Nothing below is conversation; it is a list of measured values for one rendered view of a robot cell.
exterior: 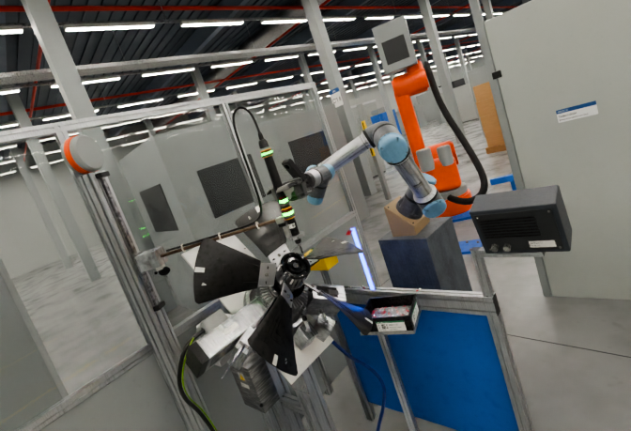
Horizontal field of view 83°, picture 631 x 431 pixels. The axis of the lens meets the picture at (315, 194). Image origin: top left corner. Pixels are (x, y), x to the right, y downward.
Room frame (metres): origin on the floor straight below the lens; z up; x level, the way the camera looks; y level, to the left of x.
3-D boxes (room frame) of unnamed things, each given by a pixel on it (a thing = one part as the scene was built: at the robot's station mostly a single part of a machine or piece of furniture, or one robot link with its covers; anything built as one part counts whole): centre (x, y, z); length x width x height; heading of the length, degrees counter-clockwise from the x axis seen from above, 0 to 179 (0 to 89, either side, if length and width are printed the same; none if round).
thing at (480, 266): (1.27, -0.51, 0.96); 0.03 x 0.03 x 0.20; 46
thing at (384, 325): (1.40, -0.13, 0.84); 0.22 x 0.17 x 0.07; 62
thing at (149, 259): (1.48, 0.74, 1.39); 0.10 x 0.07 x 0.08; 81
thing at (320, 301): (1.44, 0.11, 0.98); 0.20 x 0.16 x 0.20; 46
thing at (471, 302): (1.57, -0.20, 0.82); 0.90 x 0.04 x 0.08; 46
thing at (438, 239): (1.90, -0.46, 0.50); 0.30 x 0.30 x 1.00; 42
